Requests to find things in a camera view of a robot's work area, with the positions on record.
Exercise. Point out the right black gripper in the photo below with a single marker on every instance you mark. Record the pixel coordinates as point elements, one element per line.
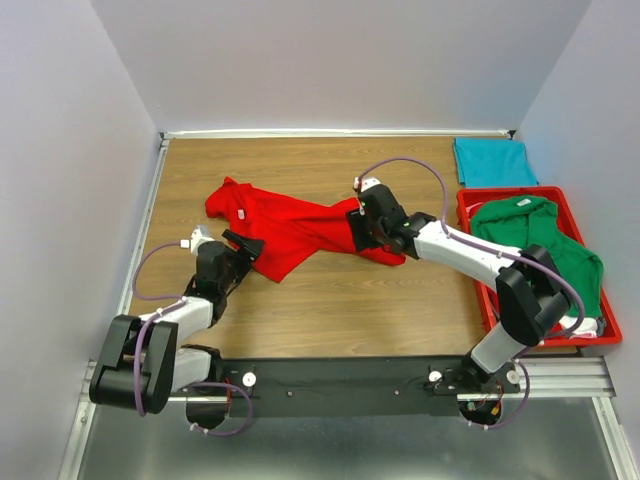
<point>358,219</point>

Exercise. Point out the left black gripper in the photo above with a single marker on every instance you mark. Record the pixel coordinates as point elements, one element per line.
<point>250,249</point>

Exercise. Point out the red t-shirt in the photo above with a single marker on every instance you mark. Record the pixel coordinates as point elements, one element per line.
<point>292,229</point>

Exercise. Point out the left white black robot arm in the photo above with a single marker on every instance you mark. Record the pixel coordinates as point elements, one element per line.
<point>144,359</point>

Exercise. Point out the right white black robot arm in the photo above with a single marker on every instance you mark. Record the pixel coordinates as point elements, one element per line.
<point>532,296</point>

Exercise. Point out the folded blue t-shirt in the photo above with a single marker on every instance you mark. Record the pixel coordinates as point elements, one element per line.
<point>492,163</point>

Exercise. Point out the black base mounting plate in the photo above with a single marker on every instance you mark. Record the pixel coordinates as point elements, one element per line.
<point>249,389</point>

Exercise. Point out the green t-shirt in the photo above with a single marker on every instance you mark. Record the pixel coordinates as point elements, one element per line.
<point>526,220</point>

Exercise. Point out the white t-shirt in bin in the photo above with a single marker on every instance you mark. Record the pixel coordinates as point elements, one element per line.
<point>590,327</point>

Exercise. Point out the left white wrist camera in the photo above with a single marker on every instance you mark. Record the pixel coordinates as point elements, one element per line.
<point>199,236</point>

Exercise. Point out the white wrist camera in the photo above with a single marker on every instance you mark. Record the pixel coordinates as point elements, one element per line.
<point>363,183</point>
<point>199,236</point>

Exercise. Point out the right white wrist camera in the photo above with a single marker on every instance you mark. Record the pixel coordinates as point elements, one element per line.
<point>363,183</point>

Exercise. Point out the aluminium rail frame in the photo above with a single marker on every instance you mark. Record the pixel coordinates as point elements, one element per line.
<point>332,304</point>

